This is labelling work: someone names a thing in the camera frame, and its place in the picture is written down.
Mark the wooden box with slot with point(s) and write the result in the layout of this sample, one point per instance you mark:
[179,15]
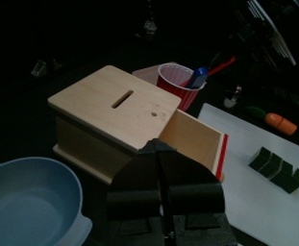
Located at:
[112,105]

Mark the orange toy carrot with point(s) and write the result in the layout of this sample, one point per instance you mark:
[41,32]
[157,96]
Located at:
[278,122]

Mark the red plastic cup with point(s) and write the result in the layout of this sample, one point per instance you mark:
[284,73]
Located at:
[176,84]

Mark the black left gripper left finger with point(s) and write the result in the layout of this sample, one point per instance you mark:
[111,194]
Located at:
[132,185]

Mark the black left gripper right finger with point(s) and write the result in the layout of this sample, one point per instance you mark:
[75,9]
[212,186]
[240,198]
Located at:
[193,189]

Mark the small grey bracket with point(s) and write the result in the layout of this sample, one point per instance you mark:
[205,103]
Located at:
[38,68]

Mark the wooden drawer with red front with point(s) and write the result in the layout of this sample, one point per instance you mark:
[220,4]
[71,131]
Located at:
[192,137]

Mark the metal spoon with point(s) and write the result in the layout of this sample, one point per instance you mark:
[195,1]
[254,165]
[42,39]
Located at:
[231,97]

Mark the dark green sushi piece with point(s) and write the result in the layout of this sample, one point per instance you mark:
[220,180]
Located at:
[259,159]
[282,173]
[292,181]
[271,165]

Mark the white cutting board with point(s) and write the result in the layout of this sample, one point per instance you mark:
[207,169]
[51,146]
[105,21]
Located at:
[258,205]

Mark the light blue plastic bowl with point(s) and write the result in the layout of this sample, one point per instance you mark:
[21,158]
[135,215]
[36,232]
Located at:
[30,205]

